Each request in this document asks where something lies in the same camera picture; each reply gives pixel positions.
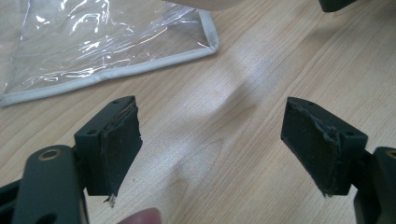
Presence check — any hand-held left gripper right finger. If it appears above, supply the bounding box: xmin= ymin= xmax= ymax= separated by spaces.
xmin=280 ymin=96 xmax=369 ymax=198

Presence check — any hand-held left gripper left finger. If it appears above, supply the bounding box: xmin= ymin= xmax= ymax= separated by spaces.
xmin=74 ymin=95 xmax=144 ymax=208

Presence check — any clear plastic bag white trim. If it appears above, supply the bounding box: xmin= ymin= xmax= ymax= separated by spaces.
xmin=0 ymin=0 xmax=220 ymax=108

